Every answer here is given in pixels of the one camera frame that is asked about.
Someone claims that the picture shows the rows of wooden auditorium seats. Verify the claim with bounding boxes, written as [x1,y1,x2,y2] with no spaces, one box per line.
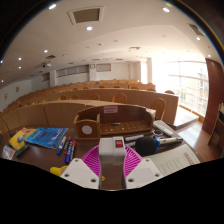
[0,79,179,134]

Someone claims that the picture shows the white and blue marker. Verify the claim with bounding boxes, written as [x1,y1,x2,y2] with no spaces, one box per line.
[56,135,68,156]

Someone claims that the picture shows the round ceiling lights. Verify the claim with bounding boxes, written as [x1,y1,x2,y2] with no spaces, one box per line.
[0,3,214,84]

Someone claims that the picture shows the blue booklet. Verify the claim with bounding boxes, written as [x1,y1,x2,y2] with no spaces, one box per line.
[25,127,69,150]

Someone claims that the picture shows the black marker with red cap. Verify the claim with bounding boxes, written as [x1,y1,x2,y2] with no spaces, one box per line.
[63,136,73,156]
[69,139,78,162]

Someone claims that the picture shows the wooden shelf unit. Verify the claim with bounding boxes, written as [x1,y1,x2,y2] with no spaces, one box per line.
[214,103,224,149]

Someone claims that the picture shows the black remote control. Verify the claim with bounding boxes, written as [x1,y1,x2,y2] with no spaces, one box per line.
[14,143,31,158]

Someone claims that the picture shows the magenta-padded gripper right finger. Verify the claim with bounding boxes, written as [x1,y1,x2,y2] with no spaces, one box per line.
[123,145,165,190]

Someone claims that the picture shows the dark blue marker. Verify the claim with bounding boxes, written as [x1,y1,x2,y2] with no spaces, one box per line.
[64,139,75,164]

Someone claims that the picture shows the grey keypad remote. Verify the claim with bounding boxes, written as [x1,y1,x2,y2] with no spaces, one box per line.
[152,119,175,138]

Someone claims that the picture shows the black foam-headed microphone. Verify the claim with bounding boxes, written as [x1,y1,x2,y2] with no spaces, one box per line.
[134,134,184,157]

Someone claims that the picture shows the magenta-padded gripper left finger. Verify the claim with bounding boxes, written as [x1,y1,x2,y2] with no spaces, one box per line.
[60,144,102,190]

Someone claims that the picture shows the ceiling projector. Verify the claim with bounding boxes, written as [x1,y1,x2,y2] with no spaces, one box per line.
[41,60,53,69]

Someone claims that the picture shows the yellow booklet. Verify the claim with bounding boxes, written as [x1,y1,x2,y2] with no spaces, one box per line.
[8,127,37,151]

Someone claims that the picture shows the red and white plastic packet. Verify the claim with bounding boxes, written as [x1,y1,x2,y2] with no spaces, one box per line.
[1,144,17,160]

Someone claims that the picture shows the white printed book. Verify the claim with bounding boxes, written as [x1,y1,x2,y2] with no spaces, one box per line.
[148,143,202,178]

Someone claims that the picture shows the wooden desk organizer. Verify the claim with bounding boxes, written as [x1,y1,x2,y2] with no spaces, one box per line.
[73,104,155,140]

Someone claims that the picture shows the square ceiling air vent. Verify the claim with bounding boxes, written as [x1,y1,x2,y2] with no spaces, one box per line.
[67,5,105,26]
[188,23,205,37]

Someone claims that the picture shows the white charger with red switch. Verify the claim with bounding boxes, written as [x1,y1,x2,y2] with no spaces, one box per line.
[98,136,127,166]

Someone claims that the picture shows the large bright window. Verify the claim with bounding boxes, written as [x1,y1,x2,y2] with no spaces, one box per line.
[153,60,209,116]

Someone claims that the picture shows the pink paper label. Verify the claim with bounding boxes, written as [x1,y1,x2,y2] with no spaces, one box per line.
[103,105,119,115]

